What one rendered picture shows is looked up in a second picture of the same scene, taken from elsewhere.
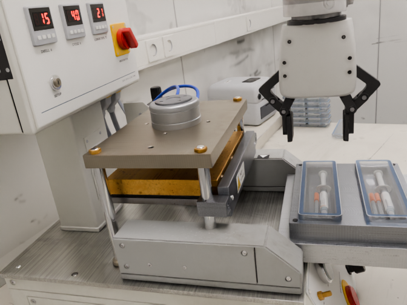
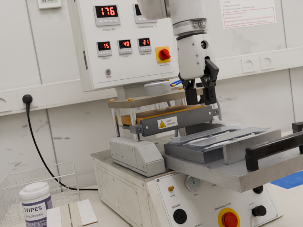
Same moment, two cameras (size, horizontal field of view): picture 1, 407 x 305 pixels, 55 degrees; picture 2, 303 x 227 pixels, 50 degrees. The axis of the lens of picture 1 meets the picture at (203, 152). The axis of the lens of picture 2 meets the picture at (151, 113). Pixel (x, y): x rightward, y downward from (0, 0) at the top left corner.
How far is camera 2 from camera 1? 0.68 m
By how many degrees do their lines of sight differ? 47
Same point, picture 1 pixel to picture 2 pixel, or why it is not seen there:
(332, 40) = (189, 47)
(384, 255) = (188, 167)
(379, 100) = not seen: outside the picture
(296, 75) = (181, 66)
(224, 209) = (135, 129)
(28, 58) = (94, 61)
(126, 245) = (111, 143)
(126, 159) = (114, 103)
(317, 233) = (171, 152)
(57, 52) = (112, 59)
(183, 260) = (121, 152)
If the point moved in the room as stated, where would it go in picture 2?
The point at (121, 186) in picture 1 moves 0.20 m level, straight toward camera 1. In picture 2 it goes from (123, 120) to (77, 134)
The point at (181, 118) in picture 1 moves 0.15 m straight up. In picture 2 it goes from (151, 90) to (143, 39)
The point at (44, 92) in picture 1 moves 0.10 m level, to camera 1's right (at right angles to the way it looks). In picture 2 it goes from (100, 74) to (120, 70)
